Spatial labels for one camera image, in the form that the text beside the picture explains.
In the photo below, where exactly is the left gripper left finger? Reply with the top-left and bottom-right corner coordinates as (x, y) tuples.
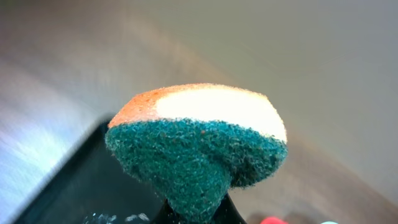
(151, 200), (180, 224)

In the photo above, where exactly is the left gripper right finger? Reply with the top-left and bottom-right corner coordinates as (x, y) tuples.
(213, 194), (246, 224)

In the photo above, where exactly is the green and yellow sponge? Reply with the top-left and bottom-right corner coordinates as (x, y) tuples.
(105, 83), (288, 223)

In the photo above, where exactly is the red plastic tray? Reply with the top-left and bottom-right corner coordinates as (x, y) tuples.
(260, 217), (288, 224)

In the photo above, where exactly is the black rectangular water tub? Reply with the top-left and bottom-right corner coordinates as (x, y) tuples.
(13, 121), (164, 224)

